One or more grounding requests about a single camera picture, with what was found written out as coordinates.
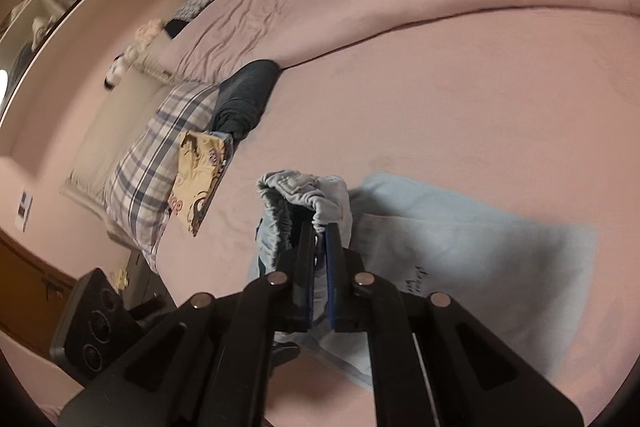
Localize light blue strawberry print pants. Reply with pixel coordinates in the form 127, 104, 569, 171
247, 169, 601, 390

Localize checkered cloth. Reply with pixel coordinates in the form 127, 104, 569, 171
172, 0, 227, 24

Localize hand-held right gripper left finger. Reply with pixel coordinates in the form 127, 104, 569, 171
57, 219, 318, 427

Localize cream cartoon print pillow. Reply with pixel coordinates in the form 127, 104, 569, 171
167, 129, 234, 238

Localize white plush toy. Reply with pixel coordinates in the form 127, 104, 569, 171
103, 19, 166, 88

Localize plaid pillow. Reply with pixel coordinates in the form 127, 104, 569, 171
102, 82, 222, 274

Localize wooden nightstand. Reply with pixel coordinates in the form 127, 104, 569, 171
0, 227, 78, 358

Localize dark blue folded clothes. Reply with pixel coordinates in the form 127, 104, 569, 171
210, 60, 281, 142

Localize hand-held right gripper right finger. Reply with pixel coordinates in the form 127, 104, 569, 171
322, 222, 583, 427

